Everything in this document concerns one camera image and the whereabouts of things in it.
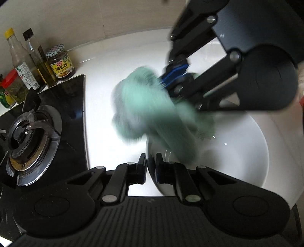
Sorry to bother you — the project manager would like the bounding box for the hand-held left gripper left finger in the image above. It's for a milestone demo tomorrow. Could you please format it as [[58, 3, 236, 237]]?
[[65, 153, 147, 206]]

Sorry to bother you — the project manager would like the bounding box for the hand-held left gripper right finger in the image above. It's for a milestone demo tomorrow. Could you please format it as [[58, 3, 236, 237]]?
[[155, 153, 237, 205]]

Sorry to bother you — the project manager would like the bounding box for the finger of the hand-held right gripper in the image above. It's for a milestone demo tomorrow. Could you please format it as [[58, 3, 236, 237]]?
[[161, 0, 229, 82], [168, 50, 243, 112]]

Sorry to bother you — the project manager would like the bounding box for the green and grey cleaning cloth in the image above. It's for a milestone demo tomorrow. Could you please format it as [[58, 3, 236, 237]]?
[[112, 66, 216, 165]]

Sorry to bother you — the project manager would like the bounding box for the white ceramic bowl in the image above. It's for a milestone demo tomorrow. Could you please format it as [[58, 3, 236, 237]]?
[[145, 98, 270, 197]]

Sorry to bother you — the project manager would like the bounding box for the black glass gas stove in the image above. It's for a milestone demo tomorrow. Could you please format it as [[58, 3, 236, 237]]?
[[0, 74, 86, 241]]

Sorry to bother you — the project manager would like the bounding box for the checkered lid sauce jar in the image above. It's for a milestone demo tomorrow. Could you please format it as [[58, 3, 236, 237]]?
[[45, 44, 76, 82]]

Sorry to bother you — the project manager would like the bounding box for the gas burner with pan support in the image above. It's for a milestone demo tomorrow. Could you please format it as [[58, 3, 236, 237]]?
[[0, 89, 63, 187]]

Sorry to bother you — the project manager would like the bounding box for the black cap oil bottle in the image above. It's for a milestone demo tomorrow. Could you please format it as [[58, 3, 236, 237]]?
[[22, 28, 58, 87]]

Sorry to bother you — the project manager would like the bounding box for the red lid jar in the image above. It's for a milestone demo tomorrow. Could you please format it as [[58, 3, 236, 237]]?
[[2, 69, 30, 104]]

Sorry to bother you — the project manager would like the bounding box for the dark lid green jar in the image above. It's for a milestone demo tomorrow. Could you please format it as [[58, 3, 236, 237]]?
[[0, 74, 16, 109]]

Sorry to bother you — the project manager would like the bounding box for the yellow cap clear bottle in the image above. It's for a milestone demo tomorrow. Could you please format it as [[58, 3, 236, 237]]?
[[4, 28, 40, 91]]

